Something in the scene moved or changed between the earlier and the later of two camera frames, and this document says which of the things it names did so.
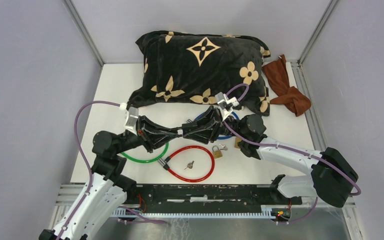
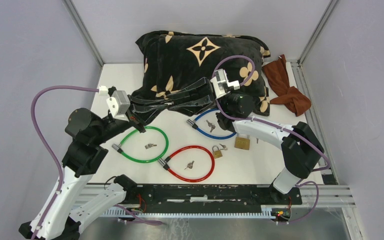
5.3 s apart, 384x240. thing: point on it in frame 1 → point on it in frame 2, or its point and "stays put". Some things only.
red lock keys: x=189 y=165 stays put
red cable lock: x=164 y=163 stays put
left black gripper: x=152 y=135 → x=144 y=113
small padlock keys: x=225 y=148 stays put
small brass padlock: x=217 y=153 stays put
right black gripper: x=215 y=122 → x=192 y=108
